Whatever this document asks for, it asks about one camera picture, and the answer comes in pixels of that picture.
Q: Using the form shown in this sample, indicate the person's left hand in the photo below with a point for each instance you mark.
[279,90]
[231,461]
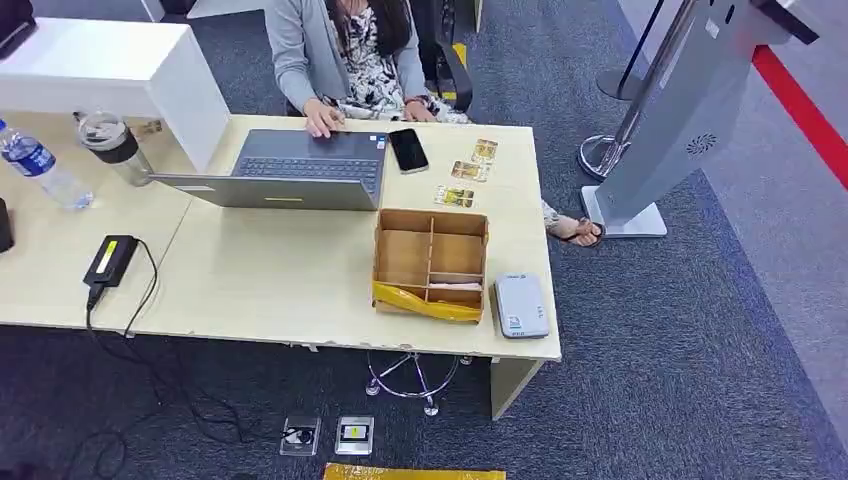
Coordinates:
[418,111]

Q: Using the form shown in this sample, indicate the person's right hand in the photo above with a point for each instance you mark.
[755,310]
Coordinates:
[323,118]

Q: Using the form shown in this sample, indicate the black smartphone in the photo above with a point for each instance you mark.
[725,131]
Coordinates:
[408,150]

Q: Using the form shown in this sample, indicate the grey laptop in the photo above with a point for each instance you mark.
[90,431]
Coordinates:
[298,172]

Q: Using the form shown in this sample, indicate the person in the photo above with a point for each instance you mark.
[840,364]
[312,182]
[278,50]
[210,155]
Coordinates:
[371,60]

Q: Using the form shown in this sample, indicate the wooden compartment box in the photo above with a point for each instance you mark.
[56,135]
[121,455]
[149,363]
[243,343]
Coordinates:
[404,255]

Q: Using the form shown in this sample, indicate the pale wooden desk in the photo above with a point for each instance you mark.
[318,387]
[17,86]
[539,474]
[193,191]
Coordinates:
[278,278]

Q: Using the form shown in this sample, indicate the yellow tape strip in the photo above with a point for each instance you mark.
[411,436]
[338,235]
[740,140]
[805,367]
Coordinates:
[424,306]

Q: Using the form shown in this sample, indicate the dark sandal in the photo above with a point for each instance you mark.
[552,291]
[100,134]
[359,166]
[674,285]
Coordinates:
[586,232]

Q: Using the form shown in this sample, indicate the clear tumbler with black band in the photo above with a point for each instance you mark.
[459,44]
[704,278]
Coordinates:
[116,149]

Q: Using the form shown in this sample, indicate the white cabinet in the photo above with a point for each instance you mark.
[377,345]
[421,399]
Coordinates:
[99,73]

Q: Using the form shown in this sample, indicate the black power adapter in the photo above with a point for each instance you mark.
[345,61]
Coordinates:
[109,260]

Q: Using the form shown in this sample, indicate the grey kiosk stand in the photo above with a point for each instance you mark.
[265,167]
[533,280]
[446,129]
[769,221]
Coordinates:
[682,112]

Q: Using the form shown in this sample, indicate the chrome stool base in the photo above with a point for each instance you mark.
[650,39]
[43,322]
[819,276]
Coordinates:
[424,387]

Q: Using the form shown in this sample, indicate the clear water bottle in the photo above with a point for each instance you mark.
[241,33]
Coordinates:
[40,166]

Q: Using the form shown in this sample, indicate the floor socket with plug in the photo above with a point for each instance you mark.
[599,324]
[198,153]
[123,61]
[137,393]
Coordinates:
[300,435]

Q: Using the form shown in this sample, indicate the steel floor socket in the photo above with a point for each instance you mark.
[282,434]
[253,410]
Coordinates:
[354,435]

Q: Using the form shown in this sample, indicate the yellow package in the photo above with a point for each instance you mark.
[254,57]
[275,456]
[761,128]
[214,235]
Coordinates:
[411,473]

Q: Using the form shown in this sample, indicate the dark stanchion post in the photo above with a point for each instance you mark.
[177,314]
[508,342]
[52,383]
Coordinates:
[623,83]

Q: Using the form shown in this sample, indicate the chrome stanchion post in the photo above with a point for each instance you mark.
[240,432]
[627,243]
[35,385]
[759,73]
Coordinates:
[636,106]

